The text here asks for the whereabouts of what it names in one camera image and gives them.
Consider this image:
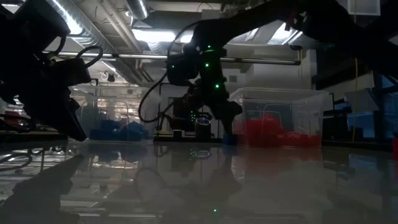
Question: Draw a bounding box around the black metal gantry frame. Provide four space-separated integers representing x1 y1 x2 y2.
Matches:
158 82 175 131

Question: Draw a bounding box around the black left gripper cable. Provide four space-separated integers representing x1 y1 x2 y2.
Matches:
52 34 104 70

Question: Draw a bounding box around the grey tilted panel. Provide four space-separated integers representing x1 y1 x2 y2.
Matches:
343 88 381 113

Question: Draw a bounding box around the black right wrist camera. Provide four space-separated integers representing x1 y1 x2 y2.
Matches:
167 52 200 87

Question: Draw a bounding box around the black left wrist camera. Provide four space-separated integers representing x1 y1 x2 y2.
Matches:
51 58 93 88

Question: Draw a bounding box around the long ceiling pipe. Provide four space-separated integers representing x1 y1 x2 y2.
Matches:
57 51 302 65

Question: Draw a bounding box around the silver ceiling duct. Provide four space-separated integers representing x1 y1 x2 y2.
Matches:
126 0 150 20

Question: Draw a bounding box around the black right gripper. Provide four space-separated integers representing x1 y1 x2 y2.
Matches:
188 46 243 135

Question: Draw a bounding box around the ceiling light panel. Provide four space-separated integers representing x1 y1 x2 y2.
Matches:
178 32 194 44
132 29 177 44

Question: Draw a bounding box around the red room object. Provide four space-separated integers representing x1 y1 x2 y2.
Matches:
3 110 23 126

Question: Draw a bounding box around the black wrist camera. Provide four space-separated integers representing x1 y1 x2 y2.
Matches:
51 58 93 88
167 52 200 87

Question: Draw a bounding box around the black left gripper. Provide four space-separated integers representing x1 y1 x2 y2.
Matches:
0 34 88 142

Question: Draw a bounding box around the clear plastic bin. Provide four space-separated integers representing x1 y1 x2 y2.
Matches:
228 86 330 149
70 85 156 143

